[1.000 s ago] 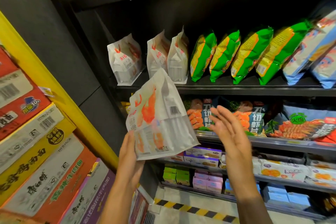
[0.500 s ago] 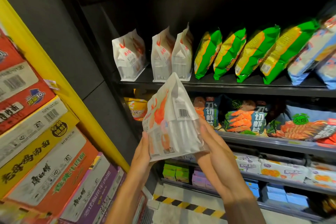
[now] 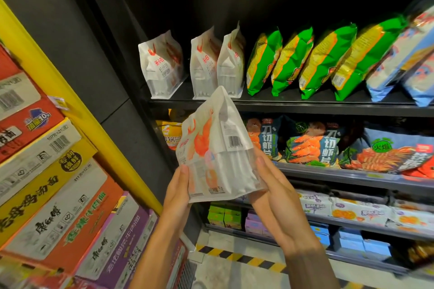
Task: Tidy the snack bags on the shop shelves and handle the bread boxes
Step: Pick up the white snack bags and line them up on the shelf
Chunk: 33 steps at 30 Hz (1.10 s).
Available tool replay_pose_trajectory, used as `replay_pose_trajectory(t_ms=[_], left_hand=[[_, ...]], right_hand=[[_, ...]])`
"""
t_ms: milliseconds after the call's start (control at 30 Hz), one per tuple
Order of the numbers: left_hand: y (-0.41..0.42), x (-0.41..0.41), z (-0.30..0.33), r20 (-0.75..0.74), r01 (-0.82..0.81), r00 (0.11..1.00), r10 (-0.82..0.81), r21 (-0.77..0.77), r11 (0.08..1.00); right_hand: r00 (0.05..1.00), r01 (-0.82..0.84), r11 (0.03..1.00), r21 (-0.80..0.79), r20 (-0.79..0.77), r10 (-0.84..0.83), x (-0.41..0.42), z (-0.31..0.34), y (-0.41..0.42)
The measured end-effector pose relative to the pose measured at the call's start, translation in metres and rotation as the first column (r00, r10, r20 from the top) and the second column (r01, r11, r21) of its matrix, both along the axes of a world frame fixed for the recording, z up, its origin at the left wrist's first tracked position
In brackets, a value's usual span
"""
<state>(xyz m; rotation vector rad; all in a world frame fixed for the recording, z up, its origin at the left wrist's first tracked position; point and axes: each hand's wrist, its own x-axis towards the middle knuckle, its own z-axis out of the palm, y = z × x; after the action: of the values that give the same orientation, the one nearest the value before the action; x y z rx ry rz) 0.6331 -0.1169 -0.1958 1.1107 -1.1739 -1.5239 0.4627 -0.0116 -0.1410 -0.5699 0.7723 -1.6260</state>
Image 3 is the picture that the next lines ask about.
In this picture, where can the person's left hand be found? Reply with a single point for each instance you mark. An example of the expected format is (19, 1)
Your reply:
(177, 201)

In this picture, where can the person's right hand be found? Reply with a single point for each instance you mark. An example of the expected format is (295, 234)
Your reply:
(281, 207)

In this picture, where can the orange yellow snack bag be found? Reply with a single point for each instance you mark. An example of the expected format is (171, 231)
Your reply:
(171, 135)

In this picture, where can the row of small blue boxes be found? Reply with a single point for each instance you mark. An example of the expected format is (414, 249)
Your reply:
(352, 243)

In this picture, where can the black metal shelf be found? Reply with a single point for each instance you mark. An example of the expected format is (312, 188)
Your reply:
(305, 108)

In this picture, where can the blue puffed snack bag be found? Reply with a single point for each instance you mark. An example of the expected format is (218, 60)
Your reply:
(422, 82)
(403, 55)

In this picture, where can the person's left forearm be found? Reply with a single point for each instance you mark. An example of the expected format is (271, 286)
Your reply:
(159, 262)

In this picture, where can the stack of noodle cartons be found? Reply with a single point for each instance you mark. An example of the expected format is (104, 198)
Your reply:
(47, 204)

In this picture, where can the small yellow price label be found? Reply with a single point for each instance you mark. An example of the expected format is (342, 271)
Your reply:
(58, 103)

